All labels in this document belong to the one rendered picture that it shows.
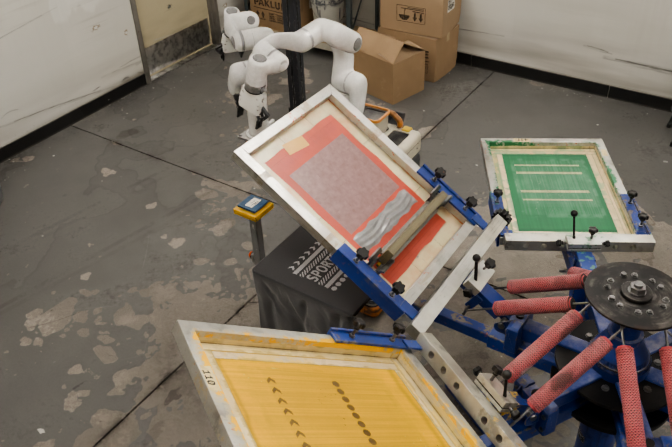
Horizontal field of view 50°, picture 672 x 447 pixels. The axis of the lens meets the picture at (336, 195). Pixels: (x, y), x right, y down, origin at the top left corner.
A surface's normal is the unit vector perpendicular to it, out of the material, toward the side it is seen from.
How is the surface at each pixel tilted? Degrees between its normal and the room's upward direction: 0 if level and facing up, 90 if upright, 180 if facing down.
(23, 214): 0
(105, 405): 0
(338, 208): 32
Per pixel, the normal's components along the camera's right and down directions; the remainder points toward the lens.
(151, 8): 0.83, 0.29
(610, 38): -0.55, 0.50
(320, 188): 0.41, -0.54
